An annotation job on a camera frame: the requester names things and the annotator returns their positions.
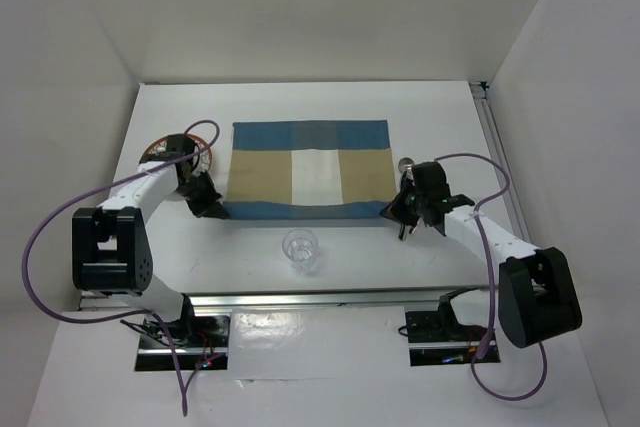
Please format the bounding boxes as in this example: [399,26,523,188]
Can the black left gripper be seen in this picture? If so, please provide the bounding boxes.
[172,169,226,219]

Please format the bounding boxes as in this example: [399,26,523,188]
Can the silver spoon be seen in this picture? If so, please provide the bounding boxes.
[398,157,414,192]

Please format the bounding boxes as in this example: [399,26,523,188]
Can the floral plate with orange rim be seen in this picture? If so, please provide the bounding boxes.
[140,133,211,200]

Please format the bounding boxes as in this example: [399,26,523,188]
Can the blue and tan placemat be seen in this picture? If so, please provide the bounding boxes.
[224,120,396,221]

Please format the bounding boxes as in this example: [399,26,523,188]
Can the clear plastic cup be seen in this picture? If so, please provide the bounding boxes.
[282,229,319,276]

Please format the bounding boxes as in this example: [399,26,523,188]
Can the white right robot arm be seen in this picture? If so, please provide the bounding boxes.
[380,158,583,349]

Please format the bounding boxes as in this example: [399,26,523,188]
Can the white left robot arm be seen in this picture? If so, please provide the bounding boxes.
[72,134,229,346]

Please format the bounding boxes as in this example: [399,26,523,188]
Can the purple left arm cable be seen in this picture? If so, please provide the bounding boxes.
[22,119,222,417]

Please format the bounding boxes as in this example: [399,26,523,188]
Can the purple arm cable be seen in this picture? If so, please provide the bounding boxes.
[433,152,549,402]
[22,119,222,417]

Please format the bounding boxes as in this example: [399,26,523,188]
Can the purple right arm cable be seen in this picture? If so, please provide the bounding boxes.
[433,152,549,402]

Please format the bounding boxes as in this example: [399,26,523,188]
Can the aluminium rail front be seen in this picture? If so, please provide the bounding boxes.
[79,286,501,309]

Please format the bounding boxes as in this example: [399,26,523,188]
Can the aluminium rail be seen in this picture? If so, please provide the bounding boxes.
[79,286,501,309]
[469,80,546,293]

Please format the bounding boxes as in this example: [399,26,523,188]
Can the aluminium rail right side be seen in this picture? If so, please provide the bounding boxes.
[469,80,546,293]

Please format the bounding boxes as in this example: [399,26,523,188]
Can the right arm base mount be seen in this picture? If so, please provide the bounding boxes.
[397,288,487,367]

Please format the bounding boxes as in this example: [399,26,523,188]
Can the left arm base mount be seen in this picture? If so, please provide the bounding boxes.
[120,314,231,372]

